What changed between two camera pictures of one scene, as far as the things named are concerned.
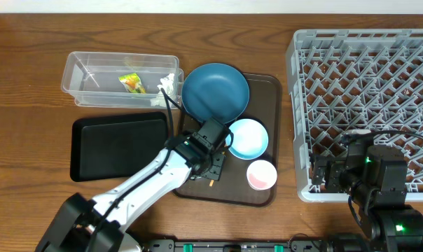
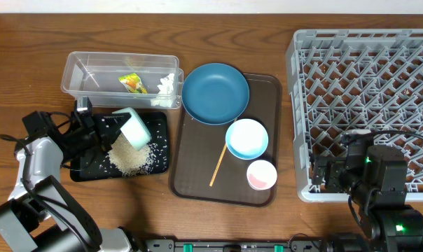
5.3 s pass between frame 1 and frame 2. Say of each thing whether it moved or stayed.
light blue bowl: stayed
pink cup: stayed
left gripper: moved
